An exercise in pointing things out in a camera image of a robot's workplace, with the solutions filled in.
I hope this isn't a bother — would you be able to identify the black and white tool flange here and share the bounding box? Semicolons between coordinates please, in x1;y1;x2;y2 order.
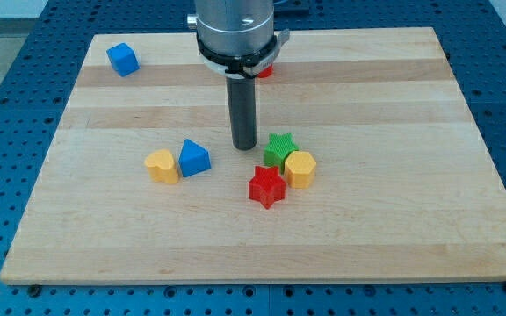
197;29;290;79

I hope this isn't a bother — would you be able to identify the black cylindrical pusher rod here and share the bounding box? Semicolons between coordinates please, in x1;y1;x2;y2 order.
226;78;257;151

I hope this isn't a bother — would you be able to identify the green star block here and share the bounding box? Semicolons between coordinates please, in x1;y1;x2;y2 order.
264;133;299;174

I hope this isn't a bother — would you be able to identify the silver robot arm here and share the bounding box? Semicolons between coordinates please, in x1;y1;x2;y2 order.
186;0;290;151

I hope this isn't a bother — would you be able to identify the red block behind arm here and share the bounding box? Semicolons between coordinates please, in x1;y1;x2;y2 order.
257;64;273;78

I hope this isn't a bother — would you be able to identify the red star block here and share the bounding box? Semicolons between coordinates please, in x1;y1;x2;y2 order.
248;166;286;209

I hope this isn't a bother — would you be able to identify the wooden board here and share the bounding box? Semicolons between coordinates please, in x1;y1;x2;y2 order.
0;27;506;285

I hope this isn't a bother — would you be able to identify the blue triangle block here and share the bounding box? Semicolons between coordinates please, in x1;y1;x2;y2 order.
178;139;211;177

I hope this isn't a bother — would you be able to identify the yellow hexagon block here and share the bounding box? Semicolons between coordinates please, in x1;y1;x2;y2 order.
284;151;317;189

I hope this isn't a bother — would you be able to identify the yellow heart block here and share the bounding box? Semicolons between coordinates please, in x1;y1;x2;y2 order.
144;149;180;184

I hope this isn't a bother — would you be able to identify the blue cube block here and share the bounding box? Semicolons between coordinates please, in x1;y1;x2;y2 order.
106;42;140;77

